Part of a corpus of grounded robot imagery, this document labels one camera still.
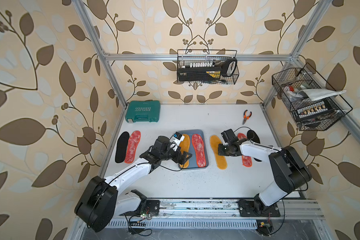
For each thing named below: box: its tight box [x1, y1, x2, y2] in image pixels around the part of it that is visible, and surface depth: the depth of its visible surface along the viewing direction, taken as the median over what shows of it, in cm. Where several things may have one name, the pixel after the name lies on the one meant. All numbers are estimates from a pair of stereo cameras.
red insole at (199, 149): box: [192, 133, 206, 168], surface depth 96 cm
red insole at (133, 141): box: [124, 130, 141, 164], surface depth 101 cm
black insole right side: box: [247, 130, 261, 144], surface depth 104 cm
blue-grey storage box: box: [178, 129, 209, 171], surface depth 96 cm
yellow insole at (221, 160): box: [209, 134, 228, 170], surface depth 93 cm
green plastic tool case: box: [125, 99, 161, 123], surface depth 114 cm
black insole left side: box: [115, 131, 130, 163], surface depth 98 cm
